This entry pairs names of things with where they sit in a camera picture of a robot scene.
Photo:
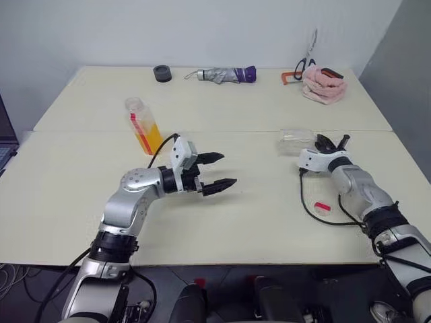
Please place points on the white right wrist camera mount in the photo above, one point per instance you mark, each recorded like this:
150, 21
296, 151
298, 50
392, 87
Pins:
313, 159

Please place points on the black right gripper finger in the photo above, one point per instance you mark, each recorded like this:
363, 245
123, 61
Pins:
325, 143
344, 142

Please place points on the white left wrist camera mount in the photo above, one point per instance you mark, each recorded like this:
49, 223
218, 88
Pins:
178, 151

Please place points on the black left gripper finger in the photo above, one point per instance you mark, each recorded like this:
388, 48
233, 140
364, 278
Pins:
217, 187
210, 158

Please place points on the folded grey purple umbrella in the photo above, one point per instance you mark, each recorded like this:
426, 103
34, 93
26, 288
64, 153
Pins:
225, 74

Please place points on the clear orange juice bottle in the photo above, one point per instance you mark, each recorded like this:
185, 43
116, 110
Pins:
149, 138

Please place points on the pink folded towel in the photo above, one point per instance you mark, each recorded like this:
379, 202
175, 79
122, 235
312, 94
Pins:
321, 89

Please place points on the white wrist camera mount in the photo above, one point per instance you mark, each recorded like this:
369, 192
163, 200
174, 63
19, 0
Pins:
178, 151
313, 159

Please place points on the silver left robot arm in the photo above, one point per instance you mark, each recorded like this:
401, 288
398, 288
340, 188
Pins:
124, 205

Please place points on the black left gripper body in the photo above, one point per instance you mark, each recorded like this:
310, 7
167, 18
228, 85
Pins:
191, 178

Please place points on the small red object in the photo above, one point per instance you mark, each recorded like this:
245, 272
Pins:
322, 207

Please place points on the dark rounded shape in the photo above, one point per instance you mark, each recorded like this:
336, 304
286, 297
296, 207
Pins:
188, 304
274, 299

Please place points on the grey white sneaker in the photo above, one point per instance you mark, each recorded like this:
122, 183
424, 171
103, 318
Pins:
387, 313

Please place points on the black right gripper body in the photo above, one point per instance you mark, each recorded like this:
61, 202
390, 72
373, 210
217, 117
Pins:
335, 152

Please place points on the dark laptop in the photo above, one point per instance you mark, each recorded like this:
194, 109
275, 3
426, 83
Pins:
5, 134

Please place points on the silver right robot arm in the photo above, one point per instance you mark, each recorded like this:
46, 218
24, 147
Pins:
367, 191

